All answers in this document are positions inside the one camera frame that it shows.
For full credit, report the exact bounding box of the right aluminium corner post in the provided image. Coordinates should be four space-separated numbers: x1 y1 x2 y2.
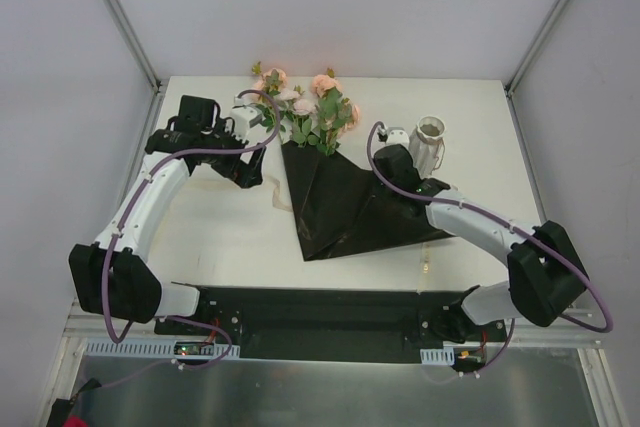
504 0 573 99

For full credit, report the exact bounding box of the left white cable duct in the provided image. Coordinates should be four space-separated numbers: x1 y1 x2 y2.
85 339 240 361

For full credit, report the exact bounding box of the pink artificial flower bouquet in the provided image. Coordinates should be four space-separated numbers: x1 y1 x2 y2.
248 62 361 156

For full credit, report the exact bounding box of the left aluminium corner post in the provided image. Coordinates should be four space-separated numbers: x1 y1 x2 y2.
103 0 162 92

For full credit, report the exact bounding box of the black and red strap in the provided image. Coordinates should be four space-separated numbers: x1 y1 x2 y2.
37 377 103 427

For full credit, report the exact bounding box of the cream ribbon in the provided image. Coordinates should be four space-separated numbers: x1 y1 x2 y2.
187 175 293 212

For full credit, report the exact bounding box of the aluminium frame rail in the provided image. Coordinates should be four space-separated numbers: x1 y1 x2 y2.
63 300 605 348

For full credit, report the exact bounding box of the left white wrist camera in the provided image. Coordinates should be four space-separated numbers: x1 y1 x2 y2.
230 105 263 141

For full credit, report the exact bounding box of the aluminium corner post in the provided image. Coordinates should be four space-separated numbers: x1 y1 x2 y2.
504 0 573 99
103 0 162 92

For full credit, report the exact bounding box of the black wrapping paper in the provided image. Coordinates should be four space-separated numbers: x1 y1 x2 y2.
281 141 450 261

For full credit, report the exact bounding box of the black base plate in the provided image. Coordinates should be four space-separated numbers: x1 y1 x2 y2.
95 284 506 364

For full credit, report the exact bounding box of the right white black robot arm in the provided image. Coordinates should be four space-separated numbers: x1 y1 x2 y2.
367 144 591 342

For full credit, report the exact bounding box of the white cable duct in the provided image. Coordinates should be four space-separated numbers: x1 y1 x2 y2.
85 339 240 361
420 346 455 366

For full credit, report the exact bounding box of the white ribbed ceramic vase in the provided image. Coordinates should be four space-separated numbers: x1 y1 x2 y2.
409 116 446 179

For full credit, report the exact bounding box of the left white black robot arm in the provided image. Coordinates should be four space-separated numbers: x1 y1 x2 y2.
69 95 266 336

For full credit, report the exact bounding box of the right white cable duct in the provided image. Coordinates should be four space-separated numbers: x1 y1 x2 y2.
420 346 455 366

